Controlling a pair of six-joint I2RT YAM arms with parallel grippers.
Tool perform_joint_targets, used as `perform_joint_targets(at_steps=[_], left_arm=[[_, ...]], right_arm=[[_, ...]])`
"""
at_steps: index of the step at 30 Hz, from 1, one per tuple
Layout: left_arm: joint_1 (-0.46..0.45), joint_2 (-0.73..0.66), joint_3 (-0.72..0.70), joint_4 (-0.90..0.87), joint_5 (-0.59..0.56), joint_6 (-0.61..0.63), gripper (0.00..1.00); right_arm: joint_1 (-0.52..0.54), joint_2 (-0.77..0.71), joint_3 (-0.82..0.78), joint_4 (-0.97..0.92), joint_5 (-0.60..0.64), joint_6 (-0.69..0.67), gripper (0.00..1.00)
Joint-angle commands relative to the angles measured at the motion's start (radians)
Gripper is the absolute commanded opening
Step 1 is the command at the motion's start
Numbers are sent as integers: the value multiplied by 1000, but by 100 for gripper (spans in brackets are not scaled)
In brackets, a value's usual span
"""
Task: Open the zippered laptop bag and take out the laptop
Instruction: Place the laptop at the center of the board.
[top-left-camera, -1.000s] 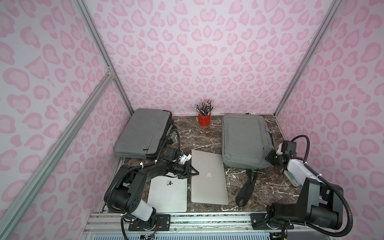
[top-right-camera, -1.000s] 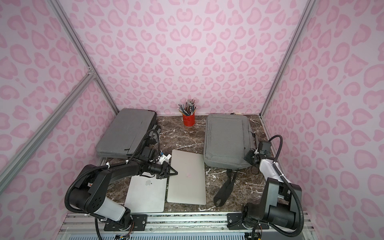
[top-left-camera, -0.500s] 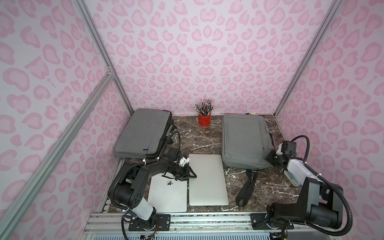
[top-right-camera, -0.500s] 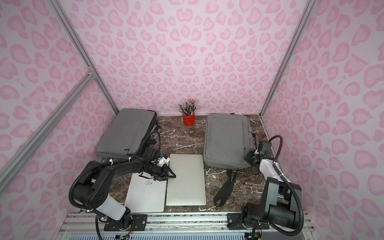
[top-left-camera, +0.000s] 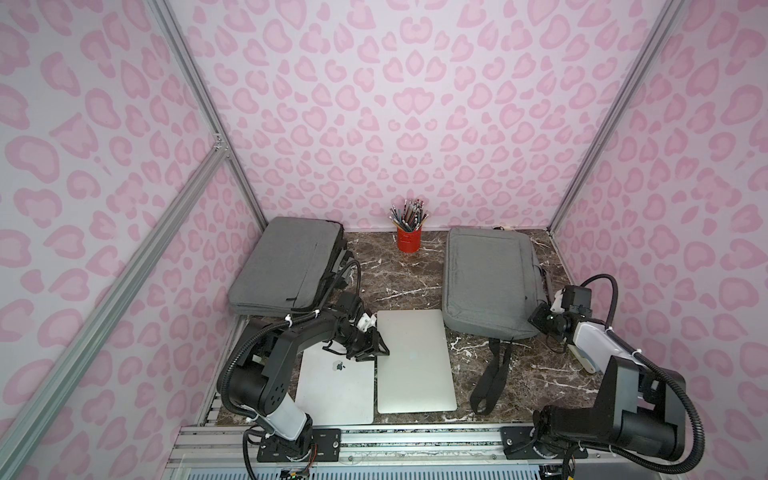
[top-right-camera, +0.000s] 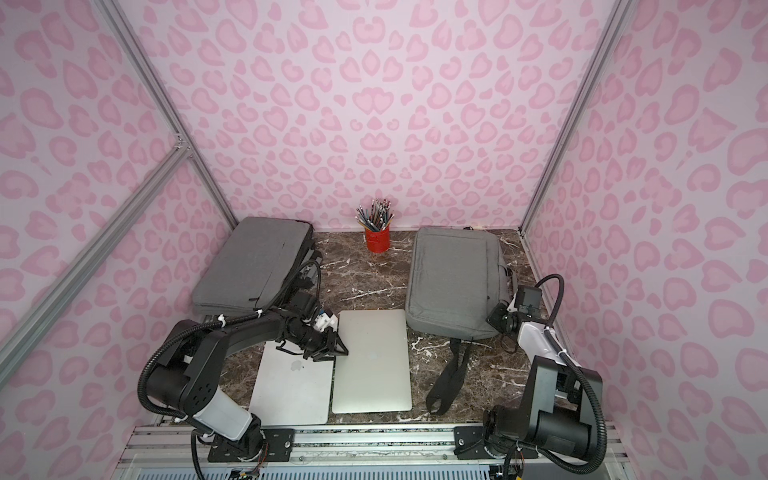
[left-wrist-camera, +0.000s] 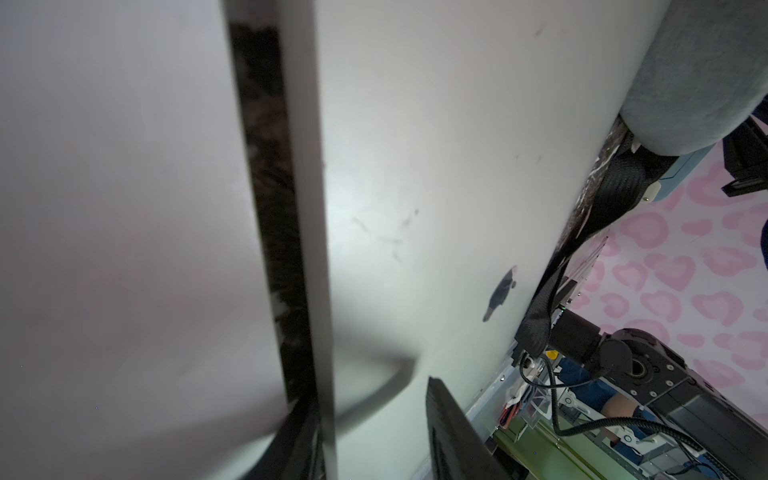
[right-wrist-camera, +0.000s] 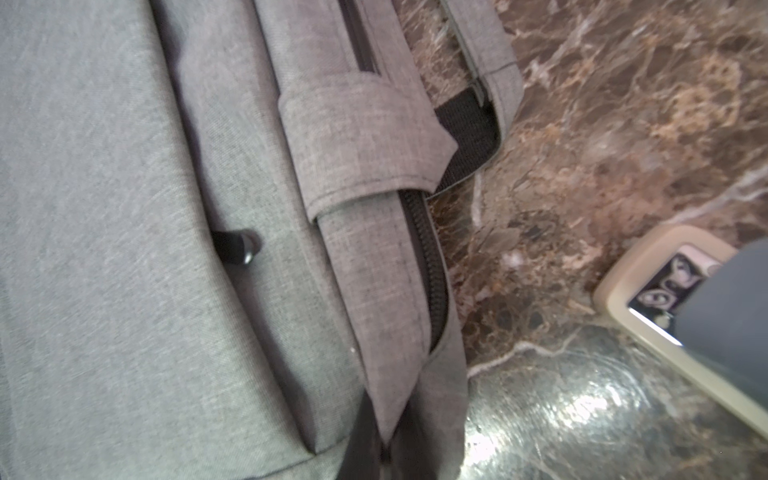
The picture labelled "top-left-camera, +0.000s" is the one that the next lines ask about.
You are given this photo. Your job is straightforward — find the grey laptop sleeve top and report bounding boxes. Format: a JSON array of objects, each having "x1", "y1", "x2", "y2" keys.
[{"x1": 228, "y1": 217, "x2": 352, "y2": 317}]

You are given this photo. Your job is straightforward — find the bundle of pencils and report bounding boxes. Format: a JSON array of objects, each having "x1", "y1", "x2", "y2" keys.
[{"x1": 389, "y1": 199, "x2": 429, "y2": 233}]

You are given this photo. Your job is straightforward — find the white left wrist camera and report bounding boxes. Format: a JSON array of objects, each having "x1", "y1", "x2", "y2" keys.
[{"x1": 357, "y1": 313, "x2": 377, "y2": 332}]

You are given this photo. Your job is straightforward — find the silver apple laptop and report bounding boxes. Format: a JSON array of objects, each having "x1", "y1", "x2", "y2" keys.
[
  {"x1": 376, "y1": 309, "x2": 457, "y2": 414},
  {"x1": 295, "y1": 344, "x2": 375, "y2": 427}
]

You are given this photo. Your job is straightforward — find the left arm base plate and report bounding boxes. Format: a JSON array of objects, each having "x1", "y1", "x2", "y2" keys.
[{"x1": 256, "y1": 426, "x2": 341, "y2": 463}]

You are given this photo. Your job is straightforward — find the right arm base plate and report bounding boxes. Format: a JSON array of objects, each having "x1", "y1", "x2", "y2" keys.
[{"x1": 500, "y1": 424, "x2": 572, "y2": 461}]

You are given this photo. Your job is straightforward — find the blue green stapler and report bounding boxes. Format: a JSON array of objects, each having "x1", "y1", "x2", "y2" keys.
[{"x1": 568, "y1": 345, "x2": 597, "y2": 375}]

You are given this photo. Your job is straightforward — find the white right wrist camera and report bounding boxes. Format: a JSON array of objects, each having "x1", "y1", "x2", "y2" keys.
[{"x1": 550, "y1": 288, "x2": 565, "y2": 314}]

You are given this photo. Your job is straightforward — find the grey laptop bag with strap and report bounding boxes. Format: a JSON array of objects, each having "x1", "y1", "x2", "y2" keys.
[{"x1": 441, "y1": 227, "x2": 551, "y2": 416}]

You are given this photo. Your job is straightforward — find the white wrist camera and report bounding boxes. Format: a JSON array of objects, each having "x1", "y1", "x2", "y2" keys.
[
  {"x1": 357, "y1": 313, "x2": 377, "y2": 332},
  {"x1": 550, "y1": 288, "x2": 565, "y2": 314}
]

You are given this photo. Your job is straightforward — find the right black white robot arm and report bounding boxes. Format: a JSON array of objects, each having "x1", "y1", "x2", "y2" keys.
[{"x1": 526, "y1": 273, "x2": 706, "y2": 479}]

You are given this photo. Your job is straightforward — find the aluminium front rail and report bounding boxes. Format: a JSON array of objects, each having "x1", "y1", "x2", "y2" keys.
[{"x1": 164, "y1": 423, "x2": 682, "y2": 480}]

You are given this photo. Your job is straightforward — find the red pencil cup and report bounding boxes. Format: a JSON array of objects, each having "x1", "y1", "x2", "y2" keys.
[{"x1": 396, "y1": 228, "x2": 422, "y2": 253}]

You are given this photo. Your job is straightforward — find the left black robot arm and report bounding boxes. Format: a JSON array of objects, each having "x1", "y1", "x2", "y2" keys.
[{"x1": 216, "y1": 258, "x2": 390, "y2": 461}]

